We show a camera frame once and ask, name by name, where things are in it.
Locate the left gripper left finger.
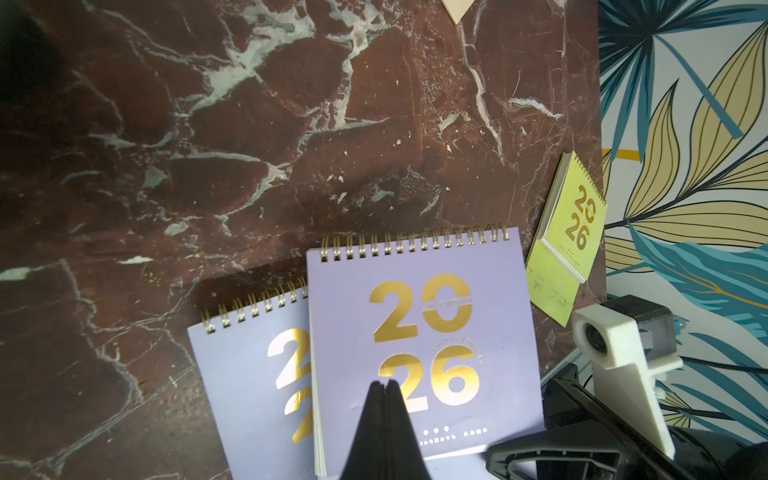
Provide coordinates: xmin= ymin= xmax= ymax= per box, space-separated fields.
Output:
xmin=341 ymin=382 xmax=387 ymax=480

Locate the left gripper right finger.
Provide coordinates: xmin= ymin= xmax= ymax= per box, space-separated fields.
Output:
xmin=383 ymin=380 xmax=431 ymax=480

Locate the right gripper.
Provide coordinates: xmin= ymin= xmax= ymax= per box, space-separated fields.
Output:
xmin=484 ymin=365 xmax=767 ymax=479

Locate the purple calendar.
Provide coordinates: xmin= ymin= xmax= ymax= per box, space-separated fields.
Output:
xmin=306 ymin=225 xmax=544 ymax=477
xmin=188 ymin=279 xmax=315 ymax=479

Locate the green calendar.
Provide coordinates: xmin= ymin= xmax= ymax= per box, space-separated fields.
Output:
xmin=526 ymin=152 xmax=607 ymax=327

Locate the pink calendar at back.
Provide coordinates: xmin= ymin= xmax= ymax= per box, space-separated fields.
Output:
xmin=441 ymin=0 xmax=475 ymax=25

